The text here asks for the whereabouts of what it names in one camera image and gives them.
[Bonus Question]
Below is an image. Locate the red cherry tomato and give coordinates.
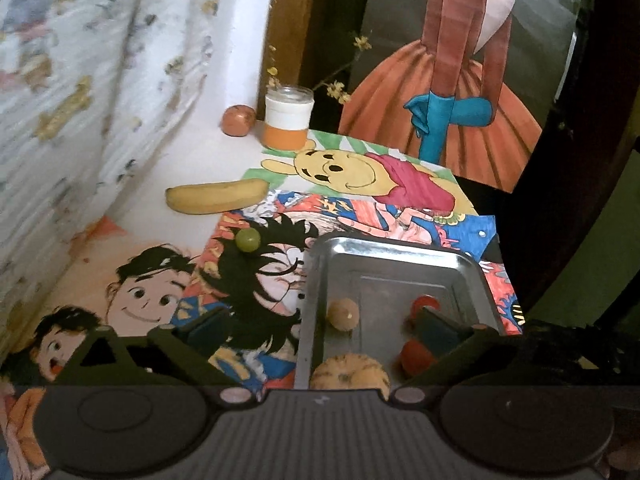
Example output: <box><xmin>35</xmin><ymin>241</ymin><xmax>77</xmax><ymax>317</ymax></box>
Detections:
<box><xmin>409</xmin><ymin>295</ymin><xmax>440</xmax><ymax>322</ymax></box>
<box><xmin>399</xmin><ymin>339</ymin><xmax>437</xmax><ymax>377</ymax></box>

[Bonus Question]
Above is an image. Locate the striped pepino melon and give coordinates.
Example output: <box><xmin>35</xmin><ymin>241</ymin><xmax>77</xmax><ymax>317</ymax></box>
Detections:
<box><xmin>309</xmin><ymin>353</ymin><xmax>390</xmax><ymax>400</ymax></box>

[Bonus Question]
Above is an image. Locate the brown kiwi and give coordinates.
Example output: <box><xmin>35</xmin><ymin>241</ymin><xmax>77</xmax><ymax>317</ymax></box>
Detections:
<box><xmin>326</xmin><ymin>298</ymin><xmax>360</xmax><ymax>332</ymax></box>

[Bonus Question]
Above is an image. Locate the green grape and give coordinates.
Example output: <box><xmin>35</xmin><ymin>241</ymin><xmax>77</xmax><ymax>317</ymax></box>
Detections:
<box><xmin>234</xmin><ymin>228</ymin><xmax>262</xmax><ymax>254</ymax></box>

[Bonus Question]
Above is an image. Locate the yellow banana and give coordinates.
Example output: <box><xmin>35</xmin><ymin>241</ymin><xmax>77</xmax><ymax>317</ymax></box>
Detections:
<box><xmin>165</xmin><ymin>179</ymin><xmax>269</xmax><ymax>214</ymax></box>

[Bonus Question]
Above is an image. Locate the colourful anime drawing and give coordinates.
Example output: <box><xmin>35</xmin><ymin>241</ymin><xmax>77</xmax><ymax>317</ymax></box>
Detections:
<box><xmin>171</xmin><ymin>191</ymin><xmax>524</xmax><ymax>393</ymax></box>

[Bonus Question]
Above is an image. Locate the silver metal tray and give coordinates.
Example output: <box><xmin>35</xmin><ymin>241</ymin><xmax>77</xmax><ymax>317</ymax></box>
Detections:
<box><xmin>294</xmin><ymin>233</ymin><xmax>506</xmax><ymax>390</ymax></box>

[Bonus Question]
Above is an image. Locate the red apple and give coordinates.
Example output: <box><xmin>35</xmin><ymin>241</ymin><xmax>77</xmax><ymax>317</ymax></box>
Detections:
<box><xmin>220</xmin><ymin>104</ymin><xmax>256</xmax><ymax>136</ymax></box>

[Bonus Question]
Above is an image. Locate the orange white glass jar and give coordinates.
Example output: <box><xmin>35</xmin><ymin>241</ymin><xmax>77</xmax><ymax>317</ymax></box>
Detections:
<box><xmin>262</xmin><ymin>86</ymin><xmax>314</xmax><ymax>152</ymax></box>

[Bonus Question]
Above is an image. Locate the dried yellow flower sprig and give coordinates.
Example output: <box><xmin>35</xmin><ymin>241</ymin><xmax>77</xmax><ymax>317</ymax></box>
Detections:
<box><xmin>266</xmin><ymin>35</ymin><xmax>372</xmax><ymax>105</ymax></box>

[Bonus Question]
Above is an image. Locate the orange dress girl poster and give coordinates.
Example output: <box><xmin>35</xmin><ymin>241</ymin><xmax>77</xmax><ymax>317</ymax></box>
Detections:
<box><xmin>338</xmin><ymin>0</ymin><xmax>582</xmax><ymax>192</ymax></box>

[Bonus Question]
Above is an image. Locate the white cartoon print cloth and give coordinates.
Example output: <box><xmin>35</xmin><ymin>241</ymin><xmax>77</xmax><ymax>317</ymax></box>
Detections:
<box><xmin>1</xmin><ymin>0</ymin><xmax>219</xmax><ymax>350</ymax></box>

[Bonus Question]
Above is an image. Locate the brown wooden door frame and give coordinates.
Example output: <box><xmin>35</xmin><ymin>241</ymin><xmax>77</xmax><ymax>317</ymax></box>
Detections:
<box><xmin>257</xmin><ymin>0</ymin><xmax>314</xmax><ymax>119</ymax></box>

